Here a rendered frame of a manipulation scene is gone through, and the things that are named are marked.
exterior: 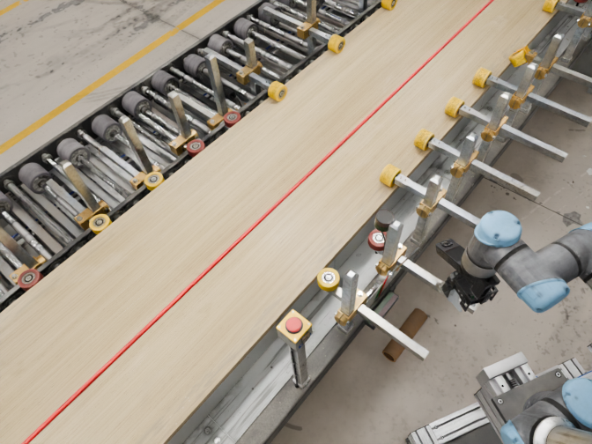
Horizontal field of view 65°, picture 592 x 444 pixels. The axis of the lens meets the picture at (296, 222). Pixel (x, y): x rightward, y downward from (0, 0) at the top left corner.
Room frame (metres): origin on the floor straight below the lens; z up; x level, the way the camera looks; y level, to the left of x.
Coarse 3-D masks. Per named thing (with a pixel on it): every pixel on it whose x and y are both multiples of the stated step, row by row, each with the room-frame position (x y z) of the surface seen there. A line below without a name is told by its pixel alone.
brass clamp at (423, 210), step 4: (440, 192) 1.06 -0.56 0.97; (444, 192) 1.05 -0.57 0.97; (440, 196) 1.03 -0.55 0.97; (444, 196) 1.06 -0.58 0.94; (436, 200) 1.02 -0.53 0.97; (420, 204) 1.01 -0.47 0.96; (424, 204) 1.00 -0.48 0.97; (436, 204) 1.01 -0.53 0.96; (416, 208) 1.01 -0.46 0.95; (420, 208) 0.99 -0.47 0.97; (424, 208) 1.00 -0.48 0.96; (428, 208) 0.99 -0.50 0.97; (432, 208) 0.99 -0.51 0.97; (420, 212) 0.99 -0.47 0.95; (424, 212) 0.98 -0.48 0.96; (428, 212) 0.98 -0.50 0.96; (432, 212) 0.99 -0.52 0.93; (420, 216) 0.99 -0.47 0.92; (424, 216) 0.98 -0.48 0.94; (428, 216) 0.98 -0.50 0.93
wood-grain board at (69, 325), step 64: (448, 0) 2.42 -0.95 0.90; (512, 0) 2.37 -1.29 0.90; (320, 64) 1.96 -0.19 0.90; (384, 64) 1.92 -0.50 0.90; (448, 64) 1.88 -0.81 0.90; (256, 128) 1.55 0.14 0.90; (320, 128) 1.52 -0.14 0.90; (384, 128) 1.49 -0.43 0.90; (448, 128) 1.45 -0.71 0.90; (192, 192) 1.21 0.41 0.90; (256, 192) 1.19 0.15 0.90; (320, 192) 1.16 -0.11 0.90; (384, 192) 1.13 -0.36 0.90; (128, 256) 0.93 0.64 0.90; (192, 256) 0.91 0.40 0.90; (256, 256) 0.88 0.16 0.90; (320, 256) 0.86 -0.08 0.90; (0, 320) 0.71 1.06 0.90; (64, 320) 0.69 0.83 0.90; (128, 320) 0.67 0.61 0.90; (192, 320) 0.65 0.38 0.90; (256, 320) 0.63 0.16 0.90; (0, 384) 0.49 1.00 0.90; (64, 384) 0.47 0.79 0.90; (128, 384) 0.45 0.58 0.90; (192, 384) 0.44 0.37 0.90
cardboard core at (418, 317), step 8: (416, 312) 0.95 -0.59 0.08; (424, 312) 0.94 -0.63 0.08; (408, 320) 0.91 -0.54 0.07; (416, 320) 0.90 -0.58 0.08; (424, 320) 0.91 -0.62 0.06; (400, 328) 0.88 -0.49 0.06; (408, 328) 0.87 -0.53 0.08; (416, 328) 0.87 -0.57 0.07; (408, 336) 0.83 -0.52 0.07; (392, 344) 0.79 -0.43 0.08; (400, 344) 0.78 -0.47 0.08; (384, 352) 0.76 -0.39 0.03; (392, 352) 0.75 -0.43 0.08; (400, 352) 0.75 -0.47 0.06; (392, 360) 0.72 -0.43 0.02
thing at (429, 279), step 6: (378, 252) 0.89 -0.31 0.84; (402, 258) 0.85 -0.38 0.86; (396, 264) 0.84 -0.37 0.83; (408, 264) 0.82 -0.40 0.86; (414, 264) 0.82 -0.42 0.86; (408, 270) 0.80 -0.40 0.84; (414, 270) 0.79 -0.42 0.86; (420, 270) 0.79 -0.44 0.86; (414, 276) 0.78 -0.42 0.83; (420, 276) 0.77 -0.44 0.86; (426, 276) 0.76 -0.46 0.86; (432, 276) 0.76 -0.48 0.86; (426, 282) 0.75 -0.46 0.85; (432, 282) 0.74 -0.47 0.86
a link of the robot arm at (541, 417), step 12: (528, 408) 0.22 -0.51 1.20; (540, 408) 0.22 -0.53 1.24; (552, 408) 0.21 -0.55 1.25; (516, 420) 0.19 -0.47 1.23; (528, 420) 0.19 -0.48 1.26; (540, 420) 0.18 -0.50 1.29; (552, 420) 0.18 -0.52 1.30; (564, 420) 0.18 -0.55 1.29; (504, 432) 0.17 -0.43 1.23; (516, 432) 0.17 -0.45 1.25; (528, 432) 0.16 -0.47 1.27; (540, 432) 0.16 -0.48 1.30; (552, 432) 0.15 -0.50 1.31; (564, 432) 0.15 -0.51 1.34; (576, 432) 0.14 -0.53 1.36; (588, 432) 0.14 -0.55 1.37
